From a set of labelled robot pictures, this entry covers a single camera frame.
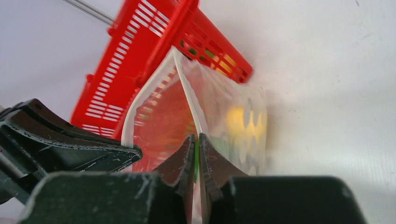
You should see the green toy pepper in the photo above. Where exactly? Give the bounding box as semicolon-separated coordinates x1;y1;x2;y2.
212;137;235;162

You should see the clear dotted zip top bag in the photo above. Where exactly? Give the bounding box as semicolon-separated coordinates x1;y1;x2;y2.
121;47;267;175

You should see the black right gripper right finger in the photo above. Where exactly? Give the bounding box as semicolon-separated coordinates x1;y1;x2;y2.
199;133;366;224

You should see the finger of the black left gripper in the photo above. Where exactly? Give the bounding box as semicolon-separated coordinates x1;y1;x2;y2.
0;98;142;203

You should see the red toy food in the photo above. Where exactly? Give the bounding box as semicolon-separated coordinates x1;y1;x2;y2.
132;81;197;172

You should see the yellow toy food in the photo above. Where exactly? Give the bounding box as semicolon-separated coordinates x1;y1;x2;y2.
226;106;268;144

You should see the red plastic shopping basket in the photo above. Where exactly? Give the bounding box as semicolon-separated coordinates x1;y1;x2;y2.
71;0;253;140

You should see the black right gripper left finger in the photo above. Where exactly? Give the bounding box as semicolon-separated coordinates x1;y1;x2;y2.
18;134;195;224

